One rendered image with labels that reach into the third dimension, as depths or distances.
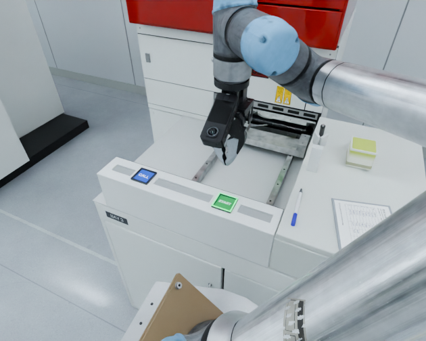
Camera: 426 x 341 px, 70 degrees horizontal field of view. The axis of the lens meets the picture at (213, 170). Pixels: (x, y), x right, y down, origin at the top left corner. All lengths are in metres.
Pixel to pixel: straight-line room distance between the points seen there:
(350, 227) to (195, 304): 0.42
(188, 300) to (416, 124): 0.47
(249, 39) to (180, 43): 0.89
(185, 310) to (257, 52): 0.46
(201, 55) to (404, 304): 1.18
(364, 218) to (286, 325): 0.60
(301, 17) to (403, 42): 1.66
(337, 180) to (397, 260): 0.71
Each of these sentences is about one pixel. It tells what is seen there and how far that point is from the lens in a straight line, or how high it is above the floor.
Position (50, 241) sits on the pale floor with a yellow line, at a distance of 2.19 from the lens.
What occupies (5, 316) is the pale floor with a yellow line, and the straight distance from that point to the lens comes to 2.00.
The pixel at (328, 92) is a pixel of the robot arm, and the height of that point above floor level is 1.34.
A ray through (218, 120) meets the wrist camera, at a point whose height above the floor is 1.25.
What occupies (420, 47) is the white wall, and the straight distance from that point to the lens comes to 2.71.
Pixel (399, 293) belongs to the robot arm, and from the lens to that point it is 0.25.
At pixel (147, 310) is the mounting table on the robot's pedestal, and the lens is 0.82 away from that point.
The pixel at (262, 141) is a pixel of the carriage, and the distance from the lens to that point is 1.20.
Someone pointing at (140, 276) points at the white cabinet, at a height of 0.44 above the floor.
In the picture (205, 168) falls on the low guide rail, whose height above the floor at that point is 0.85.
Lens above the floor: 1.55
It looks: 40 degrees down
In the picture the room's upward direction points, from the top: straight up
